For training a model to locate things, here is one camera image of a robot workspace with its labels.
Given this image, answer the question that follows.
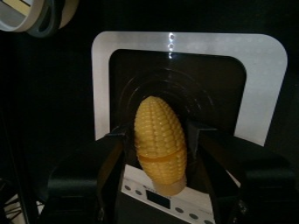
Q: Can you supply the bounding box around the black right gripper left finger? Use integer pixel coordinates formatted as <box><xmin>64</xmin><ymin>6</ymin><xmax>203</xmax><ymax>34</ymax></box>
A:
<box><xmin>37</xmin><ymin>125</ymin><xmax>136</xmax><ymax>224</ymax></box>

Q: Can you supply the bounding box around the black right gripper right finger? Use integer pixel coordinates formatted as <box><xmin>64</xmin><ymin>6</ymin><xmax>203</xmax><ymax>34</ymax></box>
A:
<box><xmin>183</xmin><ymin>118</ymin><xmax>299</xmax><ymax>224</ymax></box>

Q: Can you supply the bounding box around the yellow toy corn cob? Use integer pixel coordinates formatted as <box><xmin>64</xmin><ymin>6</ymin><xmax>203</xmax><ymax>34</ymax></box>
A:
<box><xmin>132</xmin><ymin>94</ymin><xmax>189</xmax><ymax>197</ymax></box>

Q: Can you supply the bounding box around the grey digital kitchen scale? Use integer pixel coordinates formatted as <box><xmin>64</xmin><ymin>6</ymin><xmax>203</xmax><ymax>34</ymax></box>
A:
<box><xmin>89</xmin><ymin>30</ymin><xmax>289</xmax><ymax>224</ymax></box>

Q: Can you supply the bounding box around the cream round dish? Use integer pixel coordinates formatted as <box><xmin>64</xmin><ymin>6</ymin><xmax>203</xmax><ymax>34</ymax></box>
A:
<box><xmin>0</xmin><ymin>0</ymin><xmax>80</xmax><ymax>39</ymax></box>

